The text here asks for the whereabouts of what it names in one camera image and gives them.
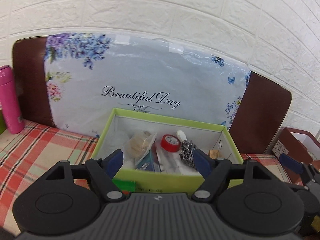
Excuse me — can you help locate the clear bag of biscuits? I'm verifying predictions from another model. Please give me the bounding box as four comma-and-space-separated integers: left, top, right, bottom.
129, 130, 158, 166

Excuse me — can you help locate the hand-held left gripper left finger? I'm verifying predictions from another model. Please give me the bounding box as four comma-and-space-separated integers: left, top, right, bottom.
44, 149, 127, 202

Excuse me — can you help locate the plaid bed sheet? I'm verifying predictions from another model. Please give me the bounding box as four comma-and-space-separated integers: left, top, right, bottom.
0, 119, 295, 230

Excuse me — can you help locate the blue packet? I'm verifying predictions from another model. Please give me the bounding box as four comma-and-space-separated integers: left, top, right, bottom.
136, 152, 160, 172

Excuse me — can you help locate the red tape roll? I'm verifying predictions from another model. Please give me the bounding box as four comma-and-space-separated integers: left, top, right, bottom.
160, 134, 181, 153

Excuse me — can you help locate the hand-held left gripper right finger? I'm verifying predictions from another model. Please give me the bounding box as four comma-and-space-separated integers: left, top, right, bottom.
192, 149, 272, 202

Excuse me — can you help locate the light green storage box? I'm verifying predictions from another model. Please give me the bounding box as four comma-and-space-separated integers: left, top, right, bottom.
90, 107, 244, 195

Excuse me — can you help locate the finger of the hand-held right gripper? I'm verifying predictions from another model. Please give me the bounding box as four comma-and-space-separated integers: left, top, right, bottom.
279, 153, 320, 184

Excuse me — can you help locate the floral packaged bedding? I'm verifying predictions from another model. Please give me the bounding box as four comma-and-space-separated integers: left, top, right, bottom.
44, 32, 251, 140

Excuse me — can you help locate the steel wool scrubber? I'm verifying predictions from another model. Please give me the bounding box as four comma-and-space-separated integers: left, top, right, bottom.
179, 140, 198, 168

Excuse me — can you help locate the brown cardboard box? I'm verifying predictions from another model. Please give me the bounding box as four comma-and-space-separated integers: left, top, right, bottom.
271, 127, 320, 185

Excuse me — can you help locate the brown headboard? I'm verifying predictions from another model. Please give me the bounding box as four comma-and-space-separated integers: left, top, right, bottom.
12, 36, 292, 155

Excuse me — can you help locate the pink bottle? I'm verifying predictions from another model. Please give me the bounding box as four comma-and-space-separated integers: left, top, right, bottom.
0, 65, 25, 135

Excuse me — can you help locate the white paper packet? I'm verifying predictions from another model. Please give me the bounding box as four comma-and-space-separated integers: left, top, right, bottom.
157, 150, 200, 175

